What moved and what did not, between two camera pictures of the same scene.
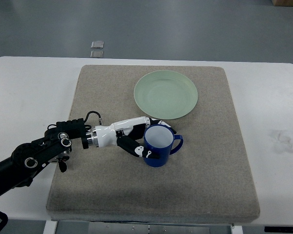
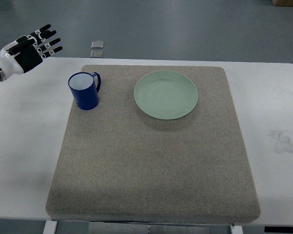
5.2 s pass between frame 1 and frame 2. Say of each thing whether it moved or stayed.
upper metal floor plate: stayed
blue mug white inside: moved
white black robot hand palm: moved
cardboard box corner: stayed
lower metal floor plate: stayed
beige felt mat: stayed
